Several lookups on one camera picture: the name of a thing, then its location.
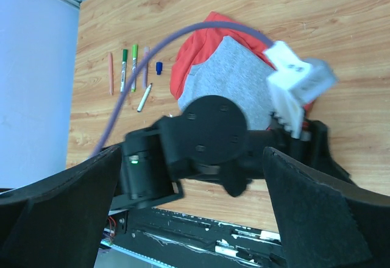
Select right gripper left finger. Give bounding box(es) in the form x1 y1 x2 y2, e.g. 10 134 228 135
1 146 121 267

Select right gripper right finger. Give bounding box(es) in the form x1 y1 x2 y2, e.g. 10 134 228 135
263 147 389 267

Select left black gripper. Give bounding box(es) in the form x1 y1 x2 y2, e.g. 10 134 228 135
243 118 353 188

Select pink pen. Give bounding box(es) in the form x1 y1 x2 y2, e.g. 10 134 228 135
108 52 114 96

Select orange white pen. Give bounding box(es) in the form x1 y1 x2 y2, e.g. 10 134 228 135
120 61 127 93

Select white marker green end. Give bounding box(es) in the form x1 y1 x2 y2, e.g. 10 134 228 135
131 58 138 92

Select purple pen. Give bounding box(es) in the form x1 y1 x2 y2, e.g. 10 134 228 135
143 46 149 89

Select dark green pen cap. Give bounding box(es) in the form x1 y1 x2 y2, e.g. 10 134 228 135
122 49 128 62

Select light green pen cap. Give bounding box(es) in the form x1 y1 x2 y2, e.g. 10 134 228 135
132 44 138 59

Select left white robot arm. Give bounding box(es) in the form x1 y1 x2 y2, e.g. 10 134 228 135
111 95 350 210

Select blue pen cap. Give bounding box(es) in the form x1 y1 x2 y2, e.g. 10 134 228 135
155 62 163 76

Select red and grey cloth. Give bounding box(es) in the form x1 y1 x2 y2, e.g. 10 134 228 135
170 29 274 130

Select white marker blue end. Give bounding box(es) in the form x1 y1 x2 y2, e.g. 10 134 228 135
137 83 152 113

